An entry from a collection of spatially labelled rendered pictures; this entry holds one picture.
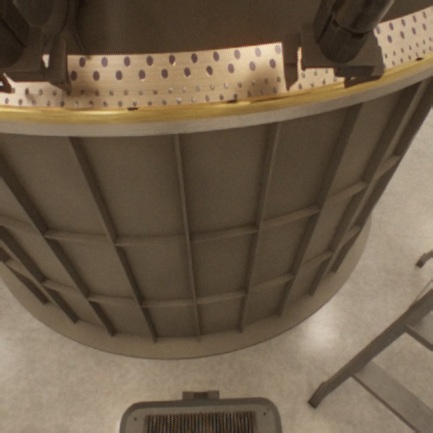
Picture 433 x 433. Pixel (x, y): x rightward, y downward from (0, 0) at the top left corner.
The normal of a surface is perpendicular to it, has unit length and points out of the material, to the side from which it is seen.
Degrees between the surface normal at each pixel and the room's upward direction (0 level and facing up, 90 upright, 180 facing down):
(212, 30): 62
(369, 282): 0
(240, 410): 0
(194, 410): 0
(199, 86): 43
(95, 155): 90
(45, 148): 90
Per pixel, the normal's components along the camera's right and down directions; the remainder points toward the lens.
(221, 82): 0.14, 0.05
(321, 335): 0.00, -0.63
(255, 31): 0.23, 0.36
